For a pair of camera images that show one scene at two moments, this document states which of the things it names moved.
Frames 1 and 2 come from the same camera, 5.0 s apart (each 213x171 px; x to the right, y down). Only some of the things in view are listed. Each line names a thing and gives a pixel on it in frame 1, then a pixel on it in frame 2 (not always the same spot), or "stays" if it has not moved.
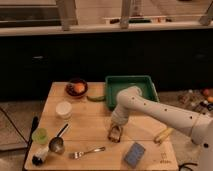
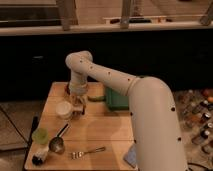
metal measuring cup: [56, 144] stays
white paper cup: [63, 110] stays
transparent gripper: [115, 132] → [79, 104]
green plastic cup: [40, 136] stays
